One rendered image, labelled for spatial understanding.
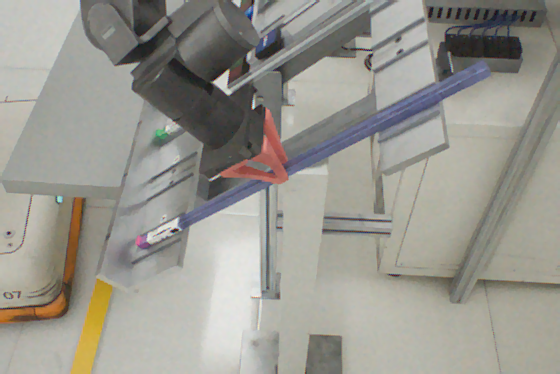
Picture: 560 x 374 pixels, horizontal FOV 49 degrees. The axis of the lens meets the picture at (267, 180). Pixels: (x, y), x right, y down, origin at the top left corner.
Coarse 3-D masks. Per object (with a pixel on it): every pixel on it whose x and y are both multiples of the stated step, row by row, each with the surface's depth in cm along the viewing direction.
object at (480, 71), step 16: (480, 64) 57; (448, 80) 59; (464, 80) 58; (480, 80) 58; (416, 96) 61; (432, 96) 60; (448, 96) 59; (384, 112) 63; (400, 112) 61; (416, 112) 61; (352, 128) 65; (368, 128) 64; (384, 128) 63; (320, 144) 68; (336, 144) 66; (352, 144) 65; (288, 160) 70; (304, 160) 68; (240, 192) 73; (256, 192) 73; (208, 208) 76; (224, 208) 76; (192, 224) 79; (144, 240) 83
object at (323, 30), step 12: (360, 0) 78; (372, 0) 77; (348, 12) 79; (360, 12) 78; (324, 24) 81; (336, 24) 80; (312, 36) 82; (324, 36) 82; (288, 48) 85; (300, 48) 83; (276, 60) 85; (252, 72) 88; (264, 72) 87; (240, 84) 89
